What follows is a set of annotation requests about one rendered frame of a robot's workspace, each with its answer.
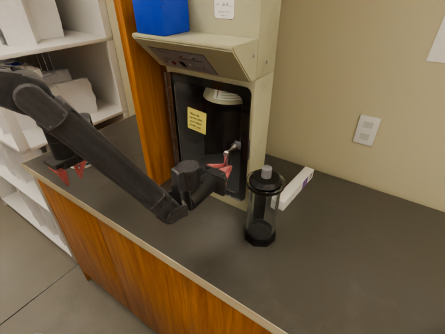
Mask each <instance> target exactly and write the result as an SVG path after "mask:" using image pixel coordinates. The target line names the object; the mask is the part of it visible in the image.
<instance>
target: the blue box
mask: <svg viewBox="0 0 445 334"><path fill-rule="evenodd" d="M132 4H133V9H134V16H135V21H136V29H137V33H142V34H151V35H157V36H169V35H173V34H179V33H183V32H189V10H188V0H132Z"/></svg>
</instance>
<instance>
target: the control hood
mask: <svg viewBox="0 0 445 334"><path fill-rule="evenodd" d="M132 37H133V39H135V41H137V43H139V45H141V47H143V49H145V51H147V53H149V54H150V55H151V56H152V57H153V58H154V59H155V60H156V61H157V62H158V63H159V64H160V65H163V66H168V65H165V64H164V63H163V62H162V61H161V60H160V59H159V58H158V57H157V56H156V55H155V53H153V51H151V49H149V47H148V46H150V47H155V48H163V49H168V50H175V51H180V52H188V53H192V54H200V55H204V57H206V59H207V60H208V62H209V63H210V65H212V67H213V68H214V70H215V71H216V73H217V74H218V75H215V74H209V75H214V76H220V77H224V78H230V79H234V80H240V81H244V82H250V83H251V82H253V81H254V80H256V64H257V54H258V40H257V38H246V37H239V36H228V35H221V34H210V33H204V32H192V31H189V32H183V33H179V34H173V35H169V36H157V35H151V34H142V33H137V32H134V33H133V34H132ZM169 67H173V68H178V67H174V66H169ZM179 69H183V70H188V69H185V68H179ZM189 71H193V72H198V71H195V70H189ZM199 73H203V74H208V73H205V72H199Z"/></svg>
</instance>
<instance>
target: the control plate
mask: <svg viewBox="0 0 445 334"><path fill-rule="evenodd" d="M148 47H149V49H151V51H153V53H155V55H156V56H157V57H158V58H159V59H160V60H161V61H162V62H163V63H164V64H165V65H168V66H174V67H178V68H185V69H188V70H195V71H198V72H205V73H208V74H215V75H218V74H217V73H216V71H215V70H214V68H213V67H212V65H210V63H209V62H208V60H207V59H206V57H204V55H200V54H192V53H188V52H180V51H175V50H168V49H163V48H155V47H150V46H148ZM179 55H181V56H182V57H183V58H181V57H179ZM191 57H194V59H195V60H193V59H192V58H191ZM165 60H167V61H168V62H166V61H165ZM172 61H174V62H176V63H177V64H176V65H175V64H172ZM178 61H180V62H183V63H184V64H185V65H186V66H187V67H183V66H182V65H181V64H180V63H179V62H178ZM189 64H191V65H192V66H191V67H189ZM196 66H198V68H196ZM203 67H205V68H206V69H203Z"/></svg>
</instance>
